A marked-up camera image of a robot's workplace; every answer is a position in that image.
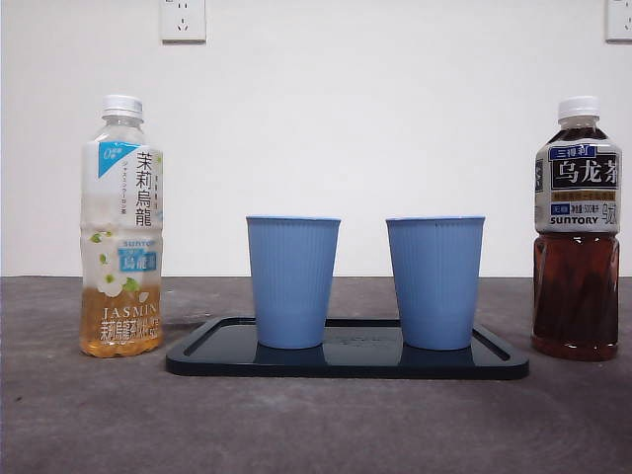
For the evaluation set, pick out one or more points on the jasmine tea bottle white label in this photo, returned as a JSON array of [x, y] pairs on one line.
[[121, 316]]

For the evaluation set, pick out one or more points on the dark oolong tea bottle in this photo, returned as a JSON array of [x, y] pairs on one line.
[[575, 296]]

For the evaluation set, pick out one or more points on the blue ribbed cup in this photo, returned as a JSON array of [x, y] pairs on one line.
[[291, 281], [434, 281]]

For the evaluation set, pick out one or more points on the dark navy rectangular tray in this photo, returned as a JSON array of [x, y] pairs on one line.
[[345, 368]]

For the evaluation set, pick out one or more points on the white wall socket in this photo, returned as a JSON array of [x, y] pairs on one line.
[[619, 30], [182, 30]]

